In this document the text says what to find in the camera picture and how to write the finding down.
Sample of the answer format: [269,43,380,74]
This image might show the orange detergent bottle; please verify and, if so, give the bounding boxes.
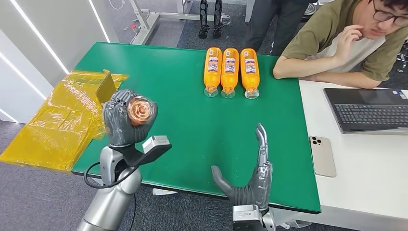
[220,48,240,99]
[127,97,153,127]
[204,47,223,98]
[240,48,260,100]

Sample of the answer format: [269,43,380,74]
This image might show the standing person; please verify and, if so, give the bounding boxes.
[243,0,316,56]

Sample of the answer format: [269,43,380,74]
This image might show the white metal stand frame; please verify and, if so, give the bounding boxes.
[129,0,232,45]

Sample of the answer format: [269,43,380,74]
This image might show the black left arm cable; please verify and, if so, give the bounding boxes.
[84,162,141,189]

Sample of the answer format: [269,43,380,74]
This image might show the seated person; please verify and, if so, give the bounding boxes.
[272,0,408,89]

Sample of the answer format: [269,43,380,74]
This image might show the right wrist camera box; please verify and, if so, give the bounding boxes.
[232,205,265,231]

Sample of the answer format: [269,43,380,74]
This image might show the person's eyeglasses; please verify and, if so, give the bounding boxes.
[371,0,408,28]

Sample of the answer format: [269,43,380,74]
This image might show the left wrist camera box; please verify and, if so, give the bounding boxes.
[140,135,173,160]

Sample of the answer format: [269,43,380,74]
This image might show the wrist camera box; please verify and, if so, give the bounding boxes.
[232,205,265,231]
[140,135,173,160]

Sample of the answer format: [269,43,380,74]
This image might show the black robot leg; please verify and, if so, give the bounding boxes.
[198,0,210,39]
[212,0,224,39]

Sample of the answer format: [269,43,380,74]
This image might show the chrome chair base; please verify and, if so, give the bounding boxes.
[396,41,408,73]

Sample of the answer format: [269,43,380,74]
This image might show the white desk leg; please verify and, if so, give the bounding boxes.
[274,208,313,230]

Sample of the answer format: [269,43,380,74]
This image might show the beige smartphone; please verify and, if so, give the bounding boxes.
[309,136,337,178]

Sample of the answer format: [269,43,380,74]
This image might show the yellow plastic-wrapped flat carton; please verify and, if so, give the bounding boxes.
[0,70,130,173]

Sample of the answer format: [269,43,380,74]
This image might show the dark grey laptop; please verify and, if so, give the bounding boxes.
[322,88,408,136]

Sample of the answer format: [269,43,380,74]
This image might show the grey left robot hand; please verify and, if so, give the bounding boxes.
[102,89,158,148]

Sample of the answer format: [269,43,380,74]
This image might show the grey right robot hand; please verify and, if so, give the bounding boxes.
[211,123,273,211]

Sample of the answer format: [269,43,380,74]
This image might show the green table mat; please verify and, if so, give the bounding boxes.
[71,42,322,214]

